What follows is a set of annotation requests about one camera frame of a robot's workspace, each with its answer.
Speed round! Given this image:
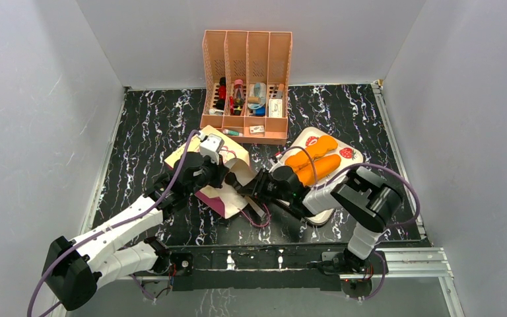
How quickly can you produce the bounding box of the orange baguette bread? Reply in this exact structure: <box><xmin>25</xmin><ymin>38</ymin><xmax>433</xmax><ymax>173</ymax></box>
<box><xmin>295</xmin><ymin>155</ymin><xmax>341</xmax><ymax>186</ymax></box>

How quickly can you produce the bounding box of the pink and cream paper bag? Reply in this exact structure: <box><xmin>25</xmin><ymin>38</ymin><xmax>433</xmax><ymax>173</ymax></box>
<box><xmin>164</xmin><ymin>125</ymin><xmax>271</xmax><ymax>228</ymax></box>

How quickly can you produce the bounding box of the long twisted orange bread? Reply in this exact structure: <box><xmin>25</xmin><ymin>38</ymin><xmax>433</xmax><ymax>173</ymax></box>
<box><xmin>285</xmin><ymin>135</ymin><xmax>338</xmax><ymax>171</ymax></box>

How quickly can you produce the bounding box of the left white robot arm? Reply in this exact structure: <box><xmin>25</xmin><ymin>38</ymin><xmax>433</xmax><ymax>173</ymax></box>
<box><xmin>42</xmin><ymin>152</ymin><xmax>230</xmax><ymax>311</ymax></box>

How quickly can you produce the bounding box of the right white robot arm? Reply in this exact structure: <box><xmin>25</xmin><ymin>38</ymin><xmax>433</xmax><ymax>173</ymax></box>
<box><xmin>225</xmin><ymin>163</ymin><xmax>403</xmax><ymax>275</ymax></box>

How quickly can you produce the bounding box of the green tube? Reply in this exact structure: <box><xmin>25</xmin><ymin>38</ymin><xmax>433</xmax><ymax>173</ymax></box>
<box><xmin>222</xmin><ymin>129</ymin><xmax>244</xmax><ymax>137</ymax></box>

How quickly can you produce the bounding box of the small white card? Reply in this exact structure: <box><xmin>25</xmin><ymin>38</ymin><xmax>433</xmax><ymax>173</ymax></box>
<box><xmin>249</xmin><ymin>125</ymin><xmax>265</xmax><ymax>134</ymax></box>

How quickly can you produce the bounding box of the white strawberry tray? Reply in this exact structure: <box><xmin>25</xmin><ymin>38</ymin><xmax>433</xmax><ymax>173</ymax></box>
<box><xmin>269</xmin><ymin>127</ymin><xmax>364</xmax><ymax>227</ymax></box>

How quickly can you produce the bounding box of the white small box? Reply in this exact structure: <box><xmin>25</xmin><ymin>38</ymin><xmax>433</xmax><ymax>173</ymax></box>
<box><xmin>267</xmin><ymin>98</ymin><xmax>284</xmax><ymax>118</ymax></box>

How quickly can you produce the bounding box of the red black bottle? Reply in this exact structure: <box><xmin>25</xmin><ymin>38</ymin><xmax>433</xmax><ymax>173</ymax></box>
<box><xmin>215</xmin><ymin>77</ymin><xmax>226</xmax><ymax>110</ymax></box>

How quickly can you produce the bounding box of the pink capped bottle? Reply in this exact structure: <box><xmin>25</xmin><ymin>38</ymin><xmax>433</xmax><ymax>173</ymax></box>
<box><xmin>231</xmin><ymin>79</ymin><xmax>245</xmax><ymax>116</ymax></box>

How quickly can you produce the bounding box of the pink desk organizer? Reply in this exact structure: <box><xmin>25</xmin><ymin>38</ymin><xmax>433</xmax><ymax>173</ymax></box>
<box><xmin>200</xmin><ymin>30</ymin><xmax>293</xmax><ymax>145</ymax></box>

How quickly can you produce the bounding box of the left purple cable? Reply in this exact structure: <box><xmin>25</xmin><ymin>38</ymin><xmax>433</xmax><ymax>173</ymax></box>
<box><xmin>26</xmin><ymin>129</ymin><xmax>202</xmax><ymax>317</ymax></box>

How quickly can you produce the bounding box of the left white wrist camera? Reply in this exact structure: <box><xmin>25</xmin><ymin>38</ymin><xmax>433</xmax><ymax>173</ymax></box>
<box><xmin>199</xmin><ymin>133</ymin><xmax>224</xmax><ymax>165</ymax></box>

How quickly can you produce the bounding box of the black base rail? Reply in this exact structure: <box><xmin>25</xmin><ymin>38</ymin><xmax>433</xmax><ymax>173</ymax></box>
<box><xmin>166</xmin><ymin>242</ymin><xmax>388</xmax><ymax>293</ymax></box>

